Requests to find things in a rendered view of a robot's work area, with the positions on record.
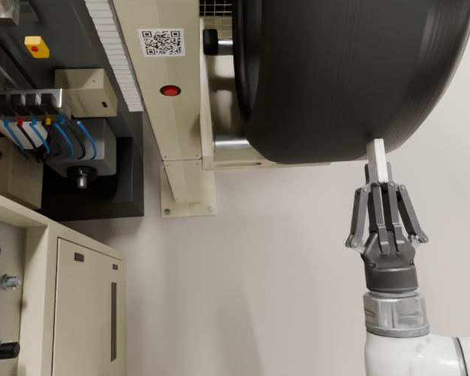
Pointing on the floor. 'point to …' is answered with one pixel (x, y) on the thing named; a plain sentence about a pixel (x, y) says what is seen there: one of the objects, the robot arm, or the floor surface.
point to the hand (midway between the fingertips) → (377, 162)
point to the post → (178, 168)
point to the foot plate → (206, 207)
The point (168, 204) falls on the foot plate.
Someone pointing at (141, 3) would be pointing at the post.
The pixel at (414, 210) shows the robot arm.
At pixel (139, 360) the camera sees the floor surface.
